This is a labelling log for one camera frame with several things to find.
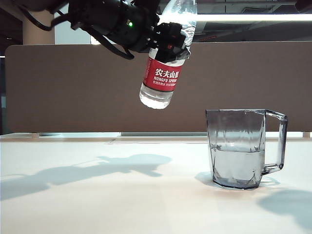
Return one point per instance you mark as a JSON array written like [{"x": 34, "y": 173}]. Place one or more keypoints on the bright ceiling light strip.
[{"x": 243, "y": 17}]

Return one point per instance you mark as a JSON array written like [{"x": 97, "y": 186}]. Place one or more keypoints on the grey transparent plastic mug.
[{"x": 234, "y": 158}]

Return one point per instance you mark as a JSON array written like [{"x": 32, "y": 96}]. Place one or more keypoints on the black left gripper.
[{"x": 152, "y": 31}]

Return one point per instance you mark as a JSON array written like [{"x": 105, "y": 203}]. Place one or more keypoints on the red label mineral water bottle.
[{"x": 162, "y": 78}]

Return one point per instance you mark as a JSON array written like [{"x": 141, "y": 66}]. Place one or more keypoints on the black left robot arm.
[{"x": 109, "y": 17}]

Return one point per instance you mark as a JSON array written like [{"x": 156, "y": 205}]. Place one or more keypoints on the long aluminium partition base rail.
[{"x": 85, "y": 134}]

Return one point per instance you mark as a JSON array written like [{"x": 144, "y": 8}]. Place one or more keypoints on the brown desk partition panel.
[{"x": 73, "y": 92}]

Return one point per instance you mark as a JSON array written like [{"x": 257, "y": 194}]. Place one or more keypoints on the dark glass window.
[{"x": 243, "y": 31}]

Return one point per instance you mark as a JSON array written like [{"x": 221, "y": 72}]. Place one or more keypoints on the beige square column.
[{"x": 34, "y": 39}]

